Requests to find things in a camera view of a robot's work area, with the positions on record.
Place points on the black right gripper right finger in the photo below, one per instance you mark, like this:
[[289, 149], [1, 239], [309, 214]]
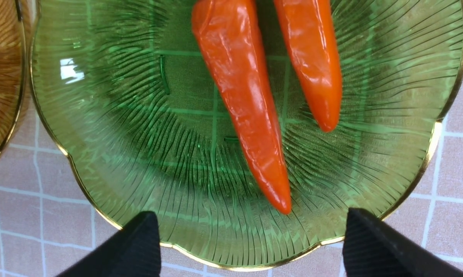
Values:
[[374, 249]]

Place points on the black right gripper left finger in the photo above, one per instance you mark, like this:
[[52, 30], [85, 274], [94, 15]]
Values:
[[133, 251]]

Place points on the orange toy carrot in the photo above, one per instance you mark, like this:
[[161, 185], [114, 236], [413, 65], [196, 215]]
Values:
[[230, 41], [309, 35]]

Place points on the green ribbed plastic plate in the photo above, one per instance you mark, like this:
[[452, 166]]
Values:
[[122, 89]]

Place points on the amber ribbed plastic plate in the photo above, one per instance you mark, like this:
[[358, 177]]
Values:
[[15, 38]]

